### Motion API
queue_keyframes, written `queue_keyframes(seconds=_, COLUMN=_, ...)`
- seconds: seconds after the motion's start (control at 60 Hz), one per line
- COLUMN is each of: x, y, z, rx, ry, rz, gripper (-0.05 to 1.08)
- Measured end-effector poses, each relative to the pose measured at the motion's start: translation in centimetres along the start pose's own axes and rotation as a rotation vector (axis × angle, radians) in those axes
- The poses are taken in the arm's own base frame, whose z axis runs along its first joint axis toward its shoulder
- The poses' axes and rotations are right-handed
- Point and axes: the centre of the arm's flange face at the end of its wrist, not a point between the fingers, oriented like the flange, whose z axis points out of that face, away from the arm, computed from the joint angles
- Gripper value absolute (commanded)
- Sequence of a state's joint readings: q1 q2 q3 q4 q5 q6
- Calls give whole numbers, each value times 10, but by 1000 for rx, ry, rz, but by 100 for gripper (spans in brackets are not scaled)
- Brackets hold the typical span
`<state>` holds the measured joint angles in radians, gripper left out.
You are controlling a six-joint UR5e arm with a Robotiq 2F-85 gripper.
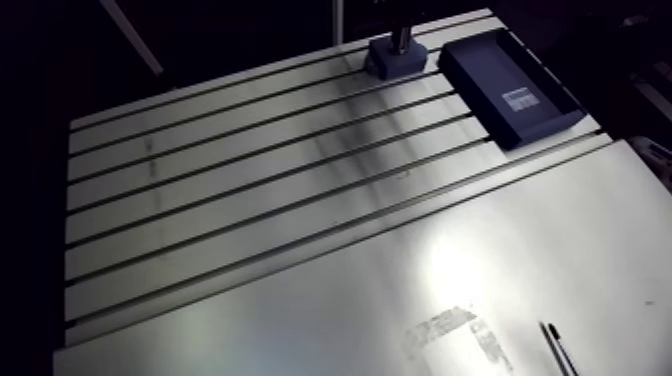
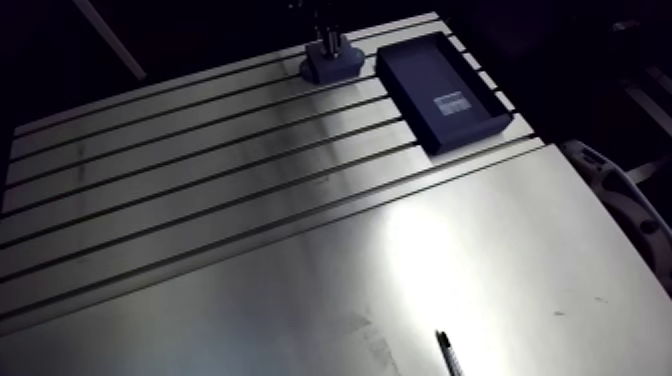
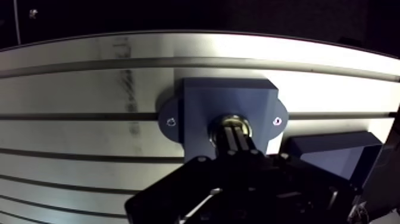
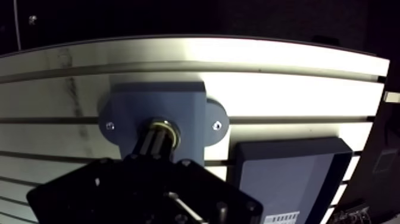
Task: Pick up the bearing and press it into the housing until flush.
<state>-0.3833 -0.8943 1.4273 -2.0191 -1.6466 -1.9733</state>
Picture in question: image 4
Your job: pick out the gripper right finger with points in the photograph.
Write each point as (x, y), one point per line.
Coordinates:
(212, 200)

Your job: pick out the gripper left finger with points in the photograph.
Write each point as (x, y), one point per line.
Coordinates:
(103, 194)

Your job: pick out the steel bearing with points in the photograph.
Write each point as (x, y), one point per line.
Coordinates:
(174, 130)

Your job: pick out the dark blue-grey housing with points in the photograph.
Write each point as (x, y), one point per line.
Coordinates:
(175, 100)

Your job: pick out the dark blue-grey tray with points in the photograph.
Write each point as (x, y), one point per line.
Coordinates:
(281, 181)

